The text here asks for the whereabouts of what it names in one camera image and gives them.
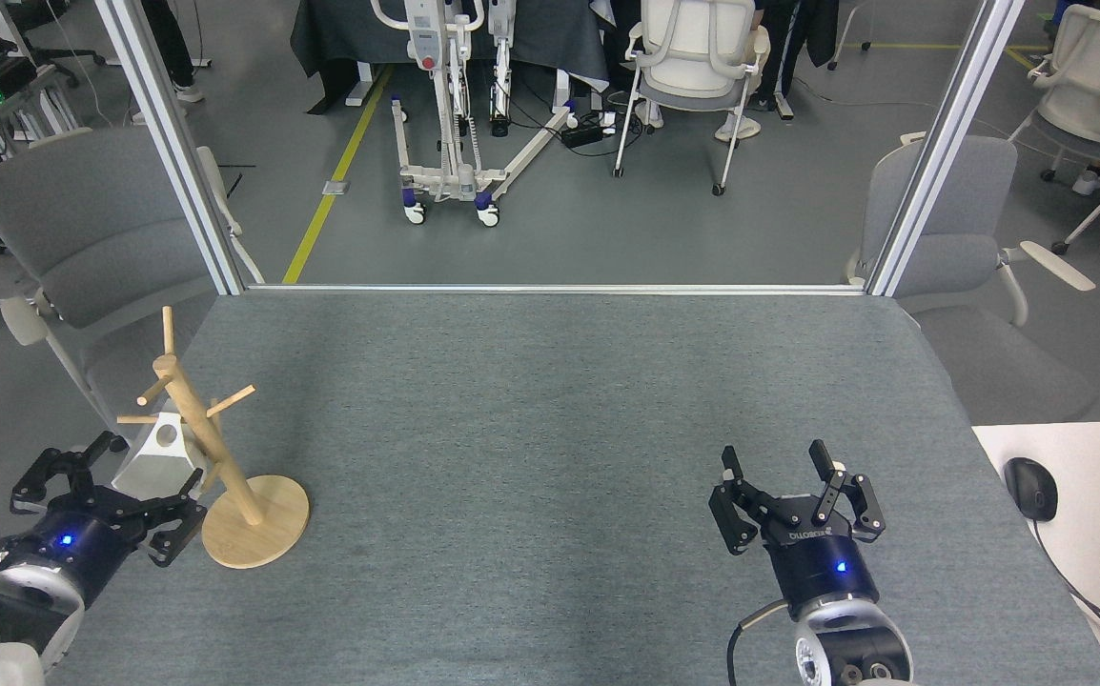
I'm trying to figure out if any black computer mouse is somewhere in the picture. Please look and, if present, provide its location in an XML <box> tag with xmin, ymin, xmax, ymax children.
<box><xmin>1003</xmin><ymin>456</ymin><xmax>1060</xmax><ymax>523</ymax></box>

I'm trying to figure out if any white stand on wheels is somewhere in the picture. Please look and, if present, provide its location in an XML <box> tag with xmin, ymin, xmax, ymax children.
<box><xmin>369</xmin><ymin>0</ymin><xmax>581</xmax><ymax>229</ymax></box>

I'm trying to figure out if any black mouse cable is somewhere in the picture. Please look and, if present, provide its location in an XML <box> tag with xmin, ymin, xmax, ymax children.
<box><xmin>1030</xmin><ymin>518</ymin><xmax>1100</xmax><ymax>670</ymax></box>

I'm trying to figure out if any wooden cup rack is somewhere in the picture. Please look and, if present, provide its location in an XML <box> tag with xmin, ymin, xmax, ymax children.
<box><xmin>115</xmin><ymin>306</ymin><xmax>310</xmax><ymax>571</ymax></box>

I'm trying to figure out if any silver frame post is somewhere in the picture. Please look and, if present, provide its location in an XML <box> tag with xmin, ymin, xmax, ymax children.
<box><xmin>865</xmin><ymin>0</ymin><xmax>1029</xmax><ymax>299</ymax></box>
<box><xmin>94</xmin><ymin>0</ymin><xmax>249</xmax><ymax>297</ymax></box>

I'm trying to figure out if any white mesh office chair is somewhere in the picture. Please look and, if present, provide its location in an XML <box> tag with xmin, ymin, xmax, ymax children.
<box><xmin>1008</xmin><ymin>4</ymin><xmax>1100</xmax><ymax>256</ymax></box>
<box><xmin>611</xmin><ymin>0</ymin><xmax>773</xmax><ymax>198</ymax></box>

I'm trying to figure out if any white faceted cup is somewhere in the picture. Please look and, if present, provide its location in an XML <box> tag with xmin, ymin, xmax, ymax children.
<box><xmin>111</xmin><ymin>411</ymin><xmax>207</xmax><ymax>503</ymax></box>

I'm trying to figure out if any silver frame crossbar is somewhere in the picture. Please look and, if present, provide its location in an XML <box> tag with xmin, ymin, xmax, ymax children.
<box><xmin>245</xmin><ymin>282</ymin><xmax>868</xmax><ymax>297</ymax></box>

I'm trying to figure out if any person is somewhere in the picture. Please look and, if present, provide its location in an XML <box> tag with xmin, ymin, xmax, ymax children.
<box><xmin>131</xmin><ymin>0</ymin><xmax>207</xmax><ymax>126</ymax></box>
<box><xmin>748</xmin><ymin>0</ymin><xmax>843</xmax><ymax>122</ymax></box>

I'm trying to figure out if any grey fabric chair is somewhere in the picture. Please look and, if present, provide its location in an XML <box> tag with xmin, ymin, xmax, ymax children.
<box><xmin>0</xmin><ymin>126</ymin><xmax>266</xmax><ymax>454</ymax></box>
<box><xmin>844</xmin><ymin>132</ymin><xmax>1100</xmax><ymax>426</ymax></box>

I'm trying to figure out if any dark table cloth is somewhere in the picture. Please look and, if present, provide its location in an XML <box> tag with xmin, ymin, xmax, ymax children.
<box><xmin>289</xmin><ymin>0</ymin><xmax>611</xmax><ymax>116</ymax></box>

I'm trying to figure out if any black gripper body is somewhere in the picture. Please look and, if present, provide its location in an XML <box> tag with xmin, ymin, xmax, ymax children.
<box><xmin>0</xmin><ymin>488</ymin><xmax>143</xmax><ymax>607</ymax></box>
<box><xmin>762</xmin><ymin>519</ymin><xmax>883</xmax><ymax>622</ymax></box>

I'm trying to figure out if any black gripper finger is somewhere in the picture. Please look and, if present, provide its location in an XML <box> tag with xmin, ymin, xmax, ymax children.
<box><xmin>707</xmin><ymin>445</ymin><xmax>799</xmax><ymax>557</ymax></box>
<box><xmin>10</xmin><ymin>432</ymin><xmax>129</xmax><ymax>517</ymax></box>
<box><xmin>127</xmin><ymin>468</ymin><xmax>209</xmax><ymax>569</ymax></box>
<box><xmin>805</xmin><ymin>439</ymin><xmax>887</xmax><ymax>544</ymax></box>

